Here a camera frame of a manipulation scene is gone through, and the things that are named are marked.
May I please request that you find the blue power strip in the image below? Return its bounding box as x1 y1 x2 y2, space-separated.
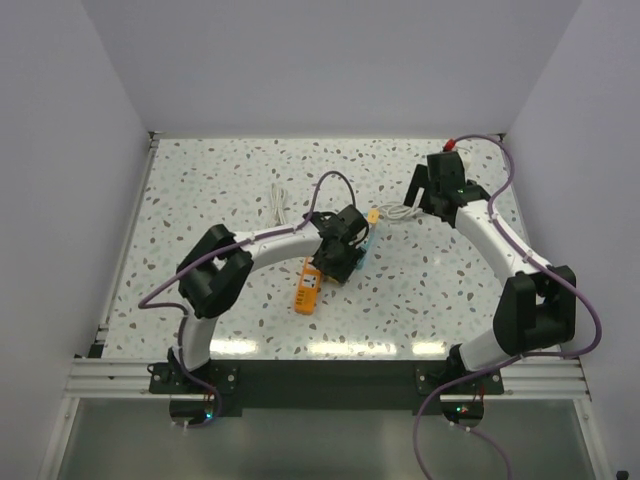
356 224 376 270

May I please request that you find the yellow plug adapter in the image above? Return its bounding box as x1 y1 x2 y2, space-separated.
367 209 380 228

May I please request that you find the blue strip white cord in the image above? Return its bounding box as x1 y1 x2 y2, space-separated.
374 200 426 222

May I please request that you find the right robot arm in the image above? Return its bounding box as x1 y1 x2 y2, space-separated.
404 151 576 393

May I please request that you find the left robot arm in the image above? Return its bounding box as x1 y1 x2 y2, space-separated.
171 205 369 392

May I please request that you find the orange power strip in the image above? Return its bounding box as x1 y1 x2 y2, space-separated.
294 264 323 315

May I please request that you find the orange strip white cord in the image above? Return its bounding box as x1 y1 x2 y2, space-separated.
267 182 306 226

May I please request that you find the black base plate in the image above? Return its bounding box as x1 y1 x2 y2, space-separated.
148 358 502 419

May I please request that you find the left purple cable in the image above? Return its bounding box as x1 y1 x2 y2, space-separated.
137 170 356 429

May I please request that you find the purple cable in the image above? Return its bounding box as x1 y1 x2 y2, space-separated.
412 133 603 480
137 170 356 429

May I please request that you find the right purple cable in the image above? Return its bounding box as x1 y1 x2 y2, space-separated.
412 133 603 480

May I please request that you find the aluminium rail frame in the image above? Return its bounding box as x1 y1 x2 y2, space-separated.
65 135 587 411

